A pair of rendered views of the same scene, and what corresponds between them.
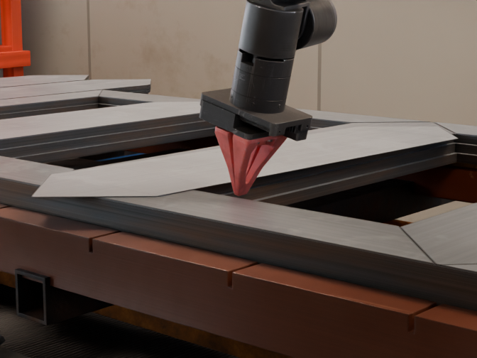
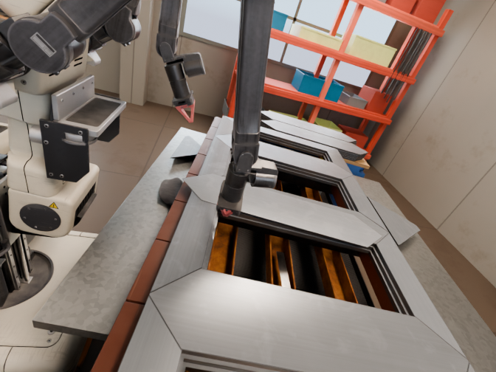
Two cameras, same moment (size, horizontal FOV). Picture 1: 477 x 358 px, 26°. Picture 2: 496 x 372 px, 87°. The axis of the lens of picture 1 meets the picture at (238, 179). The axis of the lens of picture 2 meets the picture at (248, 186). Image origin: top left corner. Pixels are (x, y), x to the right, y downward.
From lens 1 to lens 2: 0.81 m
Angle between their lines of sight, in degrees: 43
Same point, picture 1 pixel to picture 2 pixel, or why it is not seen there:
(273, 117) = (224, 203)
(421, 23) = not seen: outside the picture
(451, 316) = (128, 312)
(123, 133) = (293, 169)
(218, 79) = (445, 159)
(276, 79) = (229, 192)
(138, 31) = (430, 130)
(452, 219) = (224, 280)
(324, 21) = (263, 182)
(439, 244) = (179, 286)
